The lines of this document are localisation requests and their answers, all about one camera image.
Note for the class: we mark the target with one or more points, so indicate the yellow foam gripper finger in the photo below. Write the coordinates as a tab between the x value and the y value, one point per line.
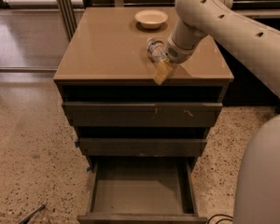
165	69

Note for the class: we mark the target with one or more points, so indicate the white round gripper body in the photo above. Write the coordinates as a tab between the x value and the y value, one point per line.
178	56

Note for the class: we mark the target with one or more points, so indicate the clear plastic water bottle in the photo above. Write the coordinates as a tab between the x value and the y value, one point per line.
155	50

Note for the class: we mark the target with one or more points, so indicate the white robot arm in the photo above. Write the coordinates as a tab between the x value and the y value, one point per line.
257	198

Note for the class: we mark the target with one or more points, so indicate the tan drawer cabinet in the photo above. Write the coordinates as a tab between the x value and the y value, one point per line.
106	61

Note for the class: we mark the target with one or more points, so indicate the grey top drawer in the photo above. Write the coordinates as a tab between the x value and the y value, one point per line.
159	115

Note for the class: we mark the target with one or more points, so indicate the grey middle drawer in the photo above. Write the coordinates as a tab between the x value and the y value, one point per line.
141	147

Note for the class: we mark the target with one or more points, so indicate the grey open bottom drawer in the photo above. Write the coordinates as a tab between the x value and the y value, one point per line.
130	190

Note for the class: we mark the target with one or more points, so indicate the white bowl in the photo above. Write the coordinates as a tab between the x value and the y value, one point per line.
151	18

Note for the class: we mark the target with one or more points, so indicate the metal rod on floor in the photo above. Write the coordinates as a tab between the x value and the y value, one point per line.
26	219

